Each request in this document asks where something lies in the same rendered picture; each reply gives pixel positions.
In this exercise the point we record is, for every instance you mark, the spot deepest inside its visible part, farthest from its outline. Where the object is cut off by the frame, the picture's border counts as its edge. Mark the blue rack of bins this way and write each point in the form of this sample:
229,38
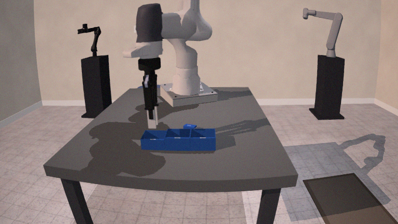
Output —
179,140

